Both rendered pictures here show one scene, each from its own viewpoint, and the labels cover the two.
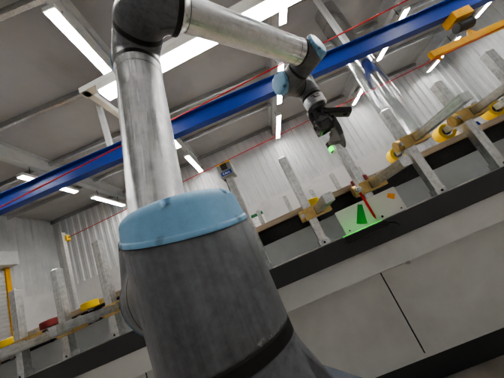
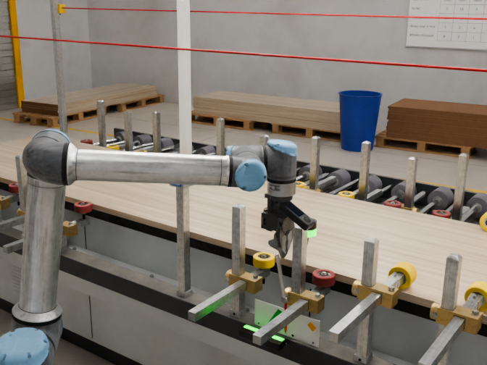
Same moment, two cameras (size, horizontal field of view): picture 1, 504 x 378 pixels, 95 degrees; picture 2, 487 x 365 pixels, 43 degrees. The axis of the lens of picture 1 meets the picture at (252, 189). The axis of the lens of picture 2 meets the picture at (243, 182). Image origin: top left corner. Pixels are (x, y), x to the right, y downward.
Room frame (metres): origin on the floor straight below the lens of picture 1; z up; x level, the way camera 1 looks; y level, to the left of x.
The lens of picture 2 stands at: (-0.71, -1.25, 1.82)
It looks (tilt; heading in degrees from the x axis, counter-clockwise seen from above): 17 degrees down; 31
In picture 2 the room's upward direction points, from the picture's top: 1 degrees clockwise
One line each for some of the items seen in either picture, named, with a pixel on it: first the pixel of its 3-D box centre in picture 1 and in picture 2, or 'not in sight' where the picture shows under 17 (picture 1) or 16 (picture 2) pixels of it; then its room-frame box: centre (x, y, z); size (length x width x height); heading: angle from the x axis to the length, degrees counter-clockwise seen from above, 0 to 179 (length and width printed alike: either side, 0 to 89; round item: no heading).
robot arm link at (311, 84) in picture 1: (305, 88); (280, 161); (0.91, -0.40, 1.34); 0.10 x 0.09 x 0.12; 129
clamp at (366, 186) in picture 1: (367, 186); (304, 299); (1.00, -0.46, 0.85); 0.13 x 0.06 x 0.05; 86
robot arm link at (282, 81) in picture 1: (289, 82); (245, 161); (0.83, -0.32, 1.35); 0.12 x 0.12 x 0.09; 39
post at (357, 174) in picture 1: (360, 183); (298, 290); (1.00, -0.43, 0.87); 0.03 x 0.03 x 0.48; 86
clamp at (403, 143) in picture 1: (410, 140); (375, 292); (0.98, -0.71, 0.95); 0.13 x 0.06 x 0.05; 86
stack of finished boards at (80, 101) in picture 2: not in sight; (94, 97); (6.62, 6.07, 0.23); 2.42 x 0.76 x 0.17; 3
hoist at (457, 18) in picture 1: (463, 24); not in sight; (3.68, -4.64, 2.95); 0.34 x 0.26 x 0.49; 91
